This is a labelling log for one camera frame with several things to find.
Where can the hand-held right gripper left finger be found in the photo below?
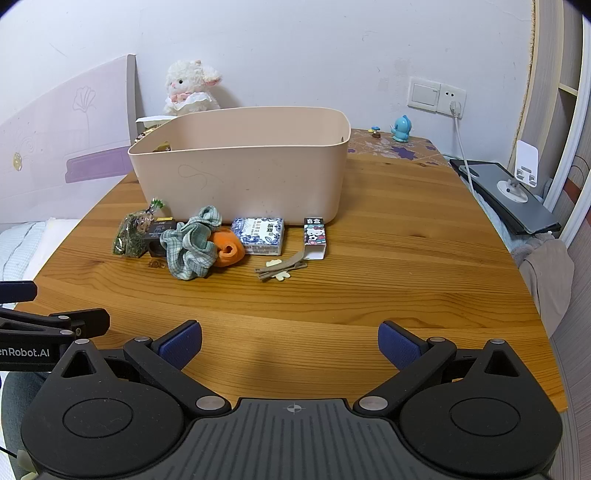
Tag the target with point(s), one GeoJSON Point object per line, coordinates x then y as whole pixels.
{"type": "Point", "coordinates": [181, 345]}

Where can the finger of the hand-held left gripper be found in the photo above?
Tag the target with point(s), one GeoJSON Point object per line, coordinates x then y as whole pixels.
{"type": "Point", "coordinates": [87, 323]}
{"type": "Point", "coordinates": [18, 291]}

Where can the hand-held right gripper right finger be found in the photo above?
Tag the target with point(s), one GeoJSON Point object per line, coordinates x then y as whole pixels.
{"type": "Point", "coordinates": [400, 345]}

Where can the green checked cloth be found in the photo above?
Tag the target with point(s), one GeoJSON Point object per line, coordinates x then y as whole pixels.
{"type": "Point", "coordinates": [189, 258]}

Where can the green dried herb packet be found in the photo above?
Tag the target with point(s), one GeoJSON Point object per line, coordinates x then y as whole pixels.
{"type": "Point", "coordinates": [131, 235]}

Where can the orange cloth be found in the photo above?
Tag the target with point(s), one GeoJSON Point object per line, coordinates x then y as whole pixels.
{"type": "Point", "coordinates": [227, 247]}

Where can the small dark box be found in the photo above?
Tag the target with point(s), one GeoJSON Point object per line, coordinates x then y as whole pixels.
{"type": "Point", "coordinates": [157, 230]}

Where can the brown hair clip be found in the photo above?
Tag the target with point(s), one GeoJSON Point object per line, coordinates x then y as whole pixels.
{"type": "Point", "coordinates": [281, 267]}

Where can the blue white tissue packet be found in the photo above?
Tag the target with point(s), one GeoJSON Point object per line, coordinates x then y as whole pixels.
{"type": "Point", "coordinates": [258, 235]}

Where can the small cartoon print box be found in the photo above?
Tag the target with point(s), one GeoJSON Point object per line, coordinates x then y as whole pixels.
{"type": "Point", "coordinates": [315, 235]}

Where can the beige plastic storage bin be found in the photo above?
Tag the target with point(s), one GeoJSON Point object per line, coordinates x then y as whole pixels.
{"type": "Point", "coordinates": [240, 184]}

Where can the pale blue bedding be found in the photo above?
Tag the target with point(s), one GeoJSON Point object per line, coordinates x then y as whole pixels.
{"type": "Point", "coordinates": [21, 249]}

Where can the person's leg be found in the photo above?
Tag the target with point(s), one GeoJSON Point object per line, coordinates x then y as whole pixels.
{"type": "Point", "coordinates": [11, 401]}

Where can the grey beige clothing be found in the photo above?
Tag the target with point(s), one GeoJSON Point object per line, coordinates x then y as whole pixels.
{"type": "Point", "coordinates": [545, 277]}

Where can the grey laptop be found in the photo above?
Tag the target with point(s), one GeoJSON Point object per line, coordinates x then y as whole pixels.
{"type": "Point", "coordinates": [508, 207]}

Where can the gold foil packet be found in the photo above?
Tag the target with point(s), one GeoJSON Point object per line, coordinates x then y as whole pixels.
{"type": "Point", "coordinates": [145, 137]}

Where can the floral patterned mat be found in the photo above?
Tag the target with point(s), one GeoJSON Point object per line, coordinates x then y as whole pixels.
{"type": "Point", "coordinates": [397, 150]}

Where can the white paper sheet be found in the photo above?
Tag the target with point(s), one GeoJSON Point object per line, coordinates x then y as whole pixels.
{"type": "Point", "coordinates": [154, 120]}

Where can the small mushroom figure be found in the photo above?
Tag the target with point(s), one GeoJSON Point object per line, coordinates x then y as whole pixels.
{"type": "Point", "coordinates": [375, 131]}

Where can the blue toy figure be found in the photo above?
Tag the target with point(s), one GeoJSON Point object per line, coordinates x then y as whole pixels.
{"type": "Point", "coordinates": [401, 129]}

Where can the white phone stand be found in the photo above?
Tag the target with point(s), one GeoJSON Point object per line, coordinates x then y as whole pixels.
{"type": "Point", "coordinates": [524, 161]}

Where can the white plug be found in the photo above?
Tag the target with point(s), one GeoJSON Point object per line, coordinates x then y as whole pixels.
{"type": "Point", "coordinates": [455, 109]}

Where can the white plush lamb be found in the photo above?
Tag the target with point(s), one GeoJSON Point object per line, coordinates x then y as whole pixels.
{"type": "Point", "coordinates": [189, 83]}

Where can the white shelf unit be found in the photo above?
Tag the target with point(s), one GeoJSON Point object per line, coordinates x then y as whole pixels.
{"type": "Point", "coordinates": [558, 69]}

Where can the white wall switch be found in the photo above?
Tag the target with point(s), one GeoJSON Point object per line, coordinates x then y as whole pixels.
{"type": "Point", "coordinates": [424, 93]}

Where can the white wall socket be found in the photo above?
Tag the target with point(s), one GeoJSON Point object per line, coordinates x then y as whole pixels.
{"type": "Point", "coordinates": [452, 94]}

